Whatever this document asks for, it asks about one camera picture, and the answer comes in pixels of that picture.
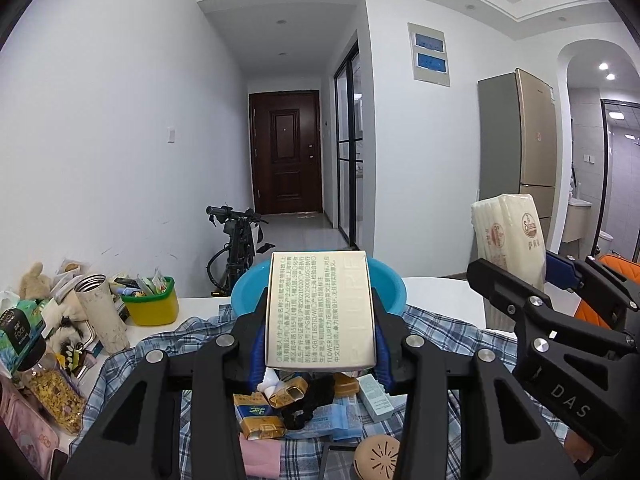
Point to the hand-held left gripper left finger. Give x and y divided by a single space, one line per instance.
256 355

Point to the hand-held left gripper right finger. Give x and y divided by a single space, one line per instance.
385 375

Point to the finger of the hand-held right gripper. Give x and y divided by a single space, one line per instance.
500 285
560 270

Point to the cream tissue pack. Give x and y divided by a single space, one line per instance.
510 240

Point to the blue plastic basin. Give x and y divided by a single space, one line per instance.
247 295

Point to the cream box with barcode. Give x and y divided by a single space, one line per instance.
320 310

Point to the yellow plastic container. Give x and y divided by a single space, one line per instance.
150 307

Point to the pale teal carton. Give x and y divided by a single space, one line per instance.
380 400

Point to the amber plastic case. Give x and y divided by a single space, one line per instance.
346 386

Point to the open gold box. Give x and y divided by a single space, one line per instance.
287 392

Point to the white washbasin cabinet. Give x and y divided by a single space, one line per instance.
575 222

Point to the white toilet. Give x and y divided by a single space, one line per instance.
605 242

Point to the orange chair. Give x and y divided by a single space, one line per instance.
600 315

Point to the gold cigarette box blue band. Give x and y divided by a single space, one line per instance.
260 417

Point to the light blue wipes packet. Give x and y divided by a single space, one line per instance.
335 420

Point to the black scrunchie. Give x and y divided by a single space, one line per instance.
305 405

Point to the round beige slotted disc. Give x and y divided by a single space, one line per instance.
375 460

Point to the pink cloth pouch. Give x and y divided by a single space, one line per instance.
260 457

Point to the blue plaid cloth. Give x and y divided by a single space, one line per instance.
150 355

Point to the glass shower door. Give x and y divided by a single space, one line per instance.
620 180

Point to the bundle of small sachets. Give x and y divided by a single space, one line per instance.
147 285

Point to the gold refrigerator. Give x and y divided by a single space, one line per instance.
515 145

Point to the cream patterned tumbler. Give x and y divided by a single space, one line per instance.
102 315

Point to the yellow black plush toy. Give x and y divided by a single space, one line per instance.
70 360

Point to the black framed glass door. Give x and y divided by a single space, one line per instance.
347 160

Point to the dark brown door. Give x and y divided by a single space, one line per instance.
285 155

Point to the clear jar of nuts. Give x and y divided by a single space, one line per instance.
52 395

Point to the beige plush toy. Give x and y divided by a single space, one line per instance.
37 285

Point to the green tissue box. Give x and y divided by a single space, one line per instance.
20 340

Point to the pink printed bag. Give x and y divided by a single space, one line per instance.
25 435

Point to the black square frame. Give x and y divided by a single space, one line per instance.
332 460

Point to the white light switch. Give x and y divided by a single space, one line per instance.
171 135

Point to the grey wall panel blue windows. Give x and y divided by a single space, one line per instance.
429 55

